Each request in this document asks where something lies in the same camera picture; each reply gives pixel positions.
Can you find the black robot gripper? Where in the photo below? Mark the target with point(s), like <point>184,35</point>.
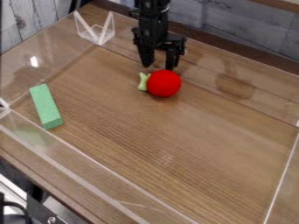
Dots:
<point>152,35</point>

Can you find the red strawberry toy fruit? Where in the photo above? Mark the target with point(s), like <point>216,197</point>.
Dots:
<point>161,83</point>

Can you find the green rectangular block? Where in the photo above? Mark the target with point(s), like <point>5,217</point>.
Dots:
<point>45,106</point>

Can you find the clear acrylic tray wall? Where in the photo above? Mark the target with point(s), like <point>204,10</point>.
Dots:
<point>208,157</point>

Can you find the black metal bracket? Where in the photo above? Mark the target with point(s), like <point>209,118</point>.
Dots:
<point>40,213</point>

